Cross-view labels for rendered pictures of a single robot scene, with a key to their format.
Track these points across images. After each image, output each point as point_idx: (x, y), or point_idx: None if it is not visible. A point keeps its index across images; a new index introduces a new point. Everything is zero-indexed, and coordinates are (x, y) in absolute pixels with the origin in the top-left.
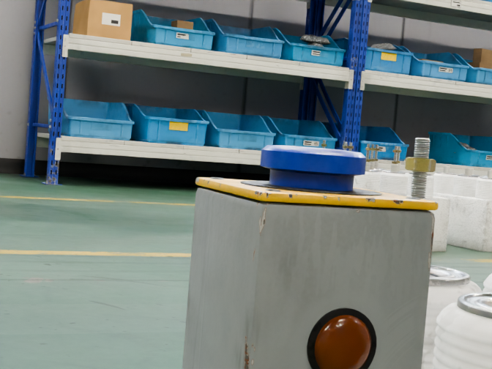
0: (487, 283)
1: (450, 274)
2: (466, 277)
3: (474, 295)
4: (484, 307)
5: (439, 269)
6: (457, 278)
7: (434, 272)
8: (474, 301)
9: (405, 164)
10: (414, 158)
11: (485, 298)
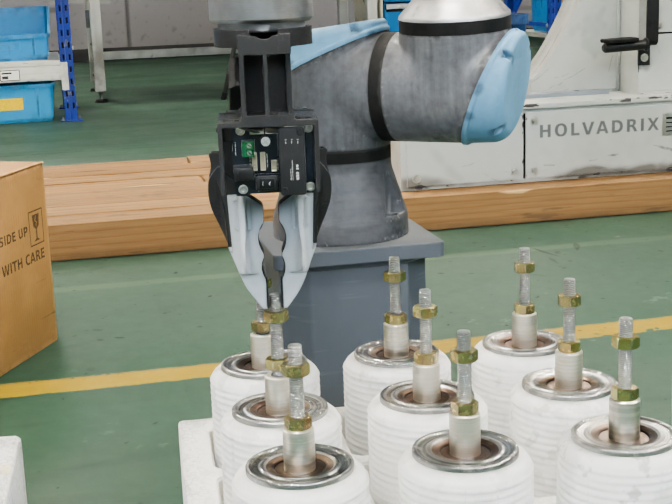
0: (532, 465)
1: (588, 429)
2: (579, 421)
3: (597, 392)
4: (606, 374)
5: (592, 438)
6: (590, 417)
7: (599, 438)
8: (602, 387)
9: (639, 342)
10: (633, 333)
11: (592, 389)
